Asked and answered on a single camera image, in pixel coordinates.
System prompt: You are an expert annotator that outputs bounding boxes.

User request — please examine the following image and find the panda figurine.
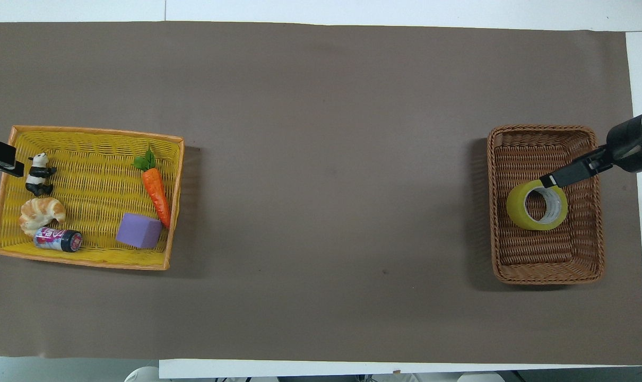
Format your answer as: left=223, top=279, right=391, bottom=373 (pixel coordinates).
left=25, top=152, right=57, bottom=197

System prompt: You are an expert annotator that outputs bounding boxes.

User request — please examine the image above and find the yellow tape roll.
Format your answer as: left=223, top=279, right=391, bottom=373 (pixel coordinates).
left=506, top=179, right=569, bottom=231

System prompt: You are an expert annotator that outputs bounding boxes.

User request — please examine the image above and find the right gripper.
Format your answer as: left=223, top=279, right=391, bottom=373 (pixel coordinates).
left=592, top=114, right=642, bottom=173

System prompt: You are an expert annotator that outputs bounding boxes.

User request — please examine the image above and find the brown wicker basket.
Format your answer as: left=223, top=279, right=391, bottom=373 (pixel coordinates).
left=487, top=125, right=605, bottom=285

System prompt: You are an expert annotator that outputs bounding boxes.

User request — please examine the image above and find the small black-capped bottle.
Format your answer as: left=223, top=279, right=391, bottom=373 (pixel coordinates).
left=33, top=227, right=83, bottom=253

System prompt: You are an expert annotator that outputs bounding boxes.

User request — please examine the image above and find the purple foam block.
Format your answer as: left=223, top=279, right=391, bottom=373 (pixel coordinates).
left=116, top=213, right=163, bottom=249

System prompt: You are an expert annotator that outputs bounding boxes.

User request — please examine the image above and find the yellow woven basket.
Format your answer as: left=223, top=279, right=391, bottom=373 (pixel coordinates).
left=0, top=125, right=185, bottom=271

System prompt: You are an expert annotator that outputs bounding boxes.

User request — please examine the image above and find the toy carrot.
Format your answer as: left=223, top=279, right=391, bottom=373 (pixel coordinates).
left=132, top=146, right=172, bottom=229

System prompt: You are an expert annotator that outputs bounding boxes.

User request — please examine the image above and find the toy croissant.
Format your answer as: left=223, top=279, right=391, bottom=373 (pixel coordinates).
left=19, top=197, right=67, bottom=237

